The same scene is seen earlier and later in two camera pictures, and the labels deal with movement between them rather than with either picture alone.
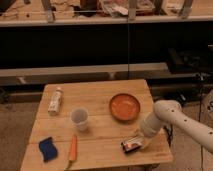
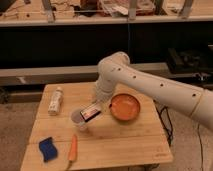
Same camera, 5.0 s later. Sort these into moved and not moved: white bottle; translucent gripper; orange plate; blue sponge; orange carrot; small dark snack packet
Moved: translucent gripper; small dark snack packet
Not moved: orange plate; orange carrot; blue sponge; white bottle
